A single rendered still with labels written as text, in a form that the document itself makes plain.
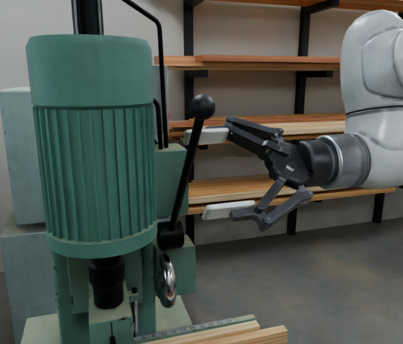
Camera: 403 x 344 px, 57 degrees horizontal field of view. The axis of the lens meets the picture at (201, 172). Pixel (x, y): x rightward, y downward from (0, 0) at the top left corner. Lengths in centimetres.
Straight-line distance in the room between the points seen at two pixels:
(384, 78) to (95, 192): 46
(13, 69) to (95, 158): 243
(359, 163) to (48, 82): 46
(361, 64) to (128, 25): 240
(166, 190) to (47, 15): 225
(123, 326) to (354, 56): 58
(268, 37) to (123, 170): 280
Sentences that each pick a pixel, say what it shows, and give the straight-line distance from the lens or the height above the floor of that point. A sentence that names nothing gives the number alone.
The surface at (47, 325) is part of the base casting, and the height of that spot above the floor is 80.
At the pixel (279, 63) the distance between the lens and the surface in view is 275.
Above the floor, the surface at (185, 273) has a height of 102.
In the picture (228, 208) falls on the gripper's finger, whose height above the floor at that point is 128.
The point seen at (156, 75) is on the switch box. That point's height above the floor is 146.
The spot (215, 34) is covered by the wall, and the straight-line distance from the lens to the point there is 307.
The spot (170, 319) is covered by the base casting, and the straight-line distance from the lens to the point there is 111.
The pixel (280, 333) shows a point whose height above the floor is 94.
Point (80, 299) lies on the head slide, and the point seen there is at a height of 103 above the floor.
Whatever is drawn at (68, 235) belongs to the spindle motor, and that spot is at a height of 123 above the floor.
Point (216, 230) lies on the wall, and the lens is 334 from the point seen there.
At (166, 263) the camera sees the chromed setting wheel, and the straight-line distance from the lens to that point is 80.
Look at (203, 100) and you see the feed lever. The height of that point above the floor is 142.
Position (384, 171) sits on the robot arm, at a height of 131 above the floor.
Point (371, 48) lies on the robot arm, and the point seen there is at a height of 150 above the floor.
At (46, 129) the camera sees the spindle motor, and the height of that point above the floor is 138.
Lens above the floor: 145
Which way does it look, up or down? 14 degrees down
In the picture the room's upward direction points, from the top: straight up
